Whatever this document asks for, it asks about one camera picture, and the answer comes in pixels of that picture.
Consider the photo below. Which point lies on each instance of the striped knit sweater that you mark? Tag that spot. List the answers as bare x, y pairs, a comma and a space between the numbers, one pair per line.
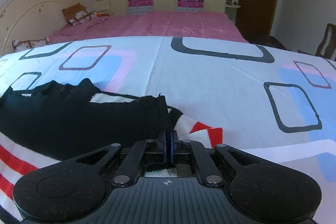
73, 119

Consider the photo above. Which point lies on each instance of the orange folded cloth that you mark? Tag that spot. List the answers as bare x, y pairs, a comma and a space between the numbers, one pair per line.
104, 13

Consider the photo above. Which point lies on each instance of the small white patterned pillow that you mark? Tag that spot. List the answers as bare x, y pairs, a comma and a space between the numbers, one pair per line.
30, 43

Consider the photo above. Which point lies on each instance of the printed white bed sheet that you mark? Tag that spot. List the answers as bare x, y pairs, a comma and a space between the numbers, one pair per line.
223, 77

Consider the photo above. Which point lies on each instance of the pink bed sheet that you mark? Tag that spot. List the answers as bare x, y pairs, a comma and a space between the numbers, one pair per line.
168, 23

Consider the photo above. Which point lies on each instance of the orange patterned pillow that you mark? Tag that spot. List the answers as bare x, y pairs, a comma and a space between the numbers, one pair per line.
78, 15

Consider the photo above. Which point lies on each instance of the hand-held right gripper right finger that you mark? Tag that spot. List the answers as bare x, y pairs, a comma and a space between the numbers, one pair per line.
173, 144

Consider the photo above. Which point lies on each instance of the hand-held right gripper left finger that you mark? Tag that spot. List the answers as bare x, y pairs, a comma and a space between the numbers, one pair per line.
162, 142

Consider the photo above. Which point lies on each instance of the brown wooden chair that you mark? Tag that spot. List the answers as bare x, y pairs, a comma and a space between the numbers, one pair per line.
324, 43

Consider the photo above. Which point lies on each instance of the cream bed headboard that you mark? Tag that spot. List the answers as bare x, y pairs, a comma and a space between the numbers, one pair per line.
31, 11

